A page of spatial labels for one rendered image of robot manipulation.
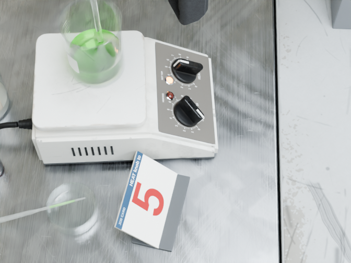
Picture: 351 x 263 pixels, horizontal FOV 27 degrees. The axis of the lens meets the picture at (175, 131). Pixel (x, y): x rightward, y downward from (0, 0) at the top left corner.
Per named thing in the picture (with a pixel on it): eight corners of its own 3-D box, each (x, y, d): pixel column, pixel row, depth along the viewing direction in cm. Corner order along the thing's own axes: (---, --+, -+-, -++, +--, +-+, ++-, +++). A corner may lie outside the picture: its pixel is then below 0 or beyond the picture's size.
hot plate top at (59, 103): (144, 34, 82) (144, 28, 81) (147, 127, 76) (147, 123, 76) (37, 37, 82) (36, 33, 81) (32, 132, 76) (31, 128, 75)
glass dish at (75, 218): (70, 180, 82) (67, 172, 80) (108, 206, 81) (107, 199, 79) (38, 218, 80) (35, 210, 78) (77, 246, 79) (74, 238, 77)
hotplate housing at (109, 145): (209, 66, 90) (212, 26, 82) (217, 162, 83) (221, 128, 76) (27, 72, 89) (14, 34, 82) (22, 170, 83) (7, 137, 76)
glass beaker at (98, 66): (123, 95, 78) (118, 49, 70) (63, 90, 78) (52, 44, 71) (131, 40, 81) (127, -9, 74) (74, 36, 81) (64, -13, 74)
